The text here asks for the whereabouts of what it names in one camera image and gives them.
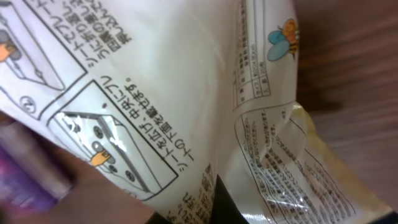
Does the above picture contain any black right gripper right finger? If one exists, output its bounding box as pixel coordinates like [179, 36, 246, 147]
[210, 176, 248, 224]

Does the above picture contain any red purple snack packet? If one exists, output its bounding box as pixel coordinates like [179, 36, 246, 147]
[1, 120, 73, 218]

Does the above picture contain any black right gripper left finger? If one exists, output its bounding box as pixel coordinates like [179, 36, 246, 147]
[146, 212, 172, 224]

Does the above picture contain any yellow orange snack bag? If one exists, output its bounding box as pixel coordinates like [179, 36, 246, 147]
[1, 0, 397, 223]

